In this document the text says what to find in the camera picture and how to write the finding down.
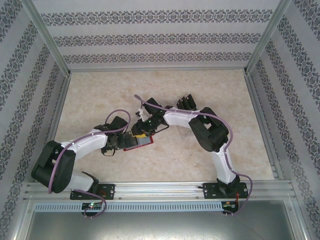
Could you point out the red leather card holder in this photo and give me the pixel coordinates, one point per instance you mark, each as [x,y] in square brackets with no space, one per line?
[146,142]

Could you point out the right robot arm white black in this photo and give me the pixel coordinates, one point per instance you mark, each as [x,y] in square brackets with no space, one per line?
[180,120]

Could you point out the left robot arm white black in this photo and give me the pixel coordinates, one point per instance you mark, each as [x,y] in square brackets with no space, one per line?
[87,142]

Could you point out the small circuit board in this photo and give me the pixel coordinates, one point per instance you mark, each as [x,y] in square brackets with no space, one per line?
[92,205]
[230,205]

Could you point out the grey metal sheet tray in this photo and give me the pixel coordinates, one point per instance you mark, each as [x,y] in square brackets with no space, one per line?
[160,227]

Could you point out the aluminium table edge rail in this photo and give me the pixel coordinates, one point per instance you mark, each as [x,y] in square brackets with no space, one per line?
[157,70]
[257,105]
[61,105]

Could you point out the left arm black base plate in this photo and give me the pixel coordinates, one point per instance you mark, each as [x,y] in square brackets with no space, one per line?
[110,191]

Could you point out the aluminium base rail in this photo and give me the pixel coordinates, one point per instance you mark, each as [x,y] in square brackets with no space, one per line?
[160,191]

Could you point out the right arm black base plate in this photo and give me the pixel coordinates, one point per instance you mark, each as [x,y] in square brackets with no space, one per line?
[210,191]

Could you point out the aluminium frame post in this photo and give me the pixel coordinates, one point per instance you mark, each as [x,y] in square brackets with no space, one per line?
[47,35]
[266,35]

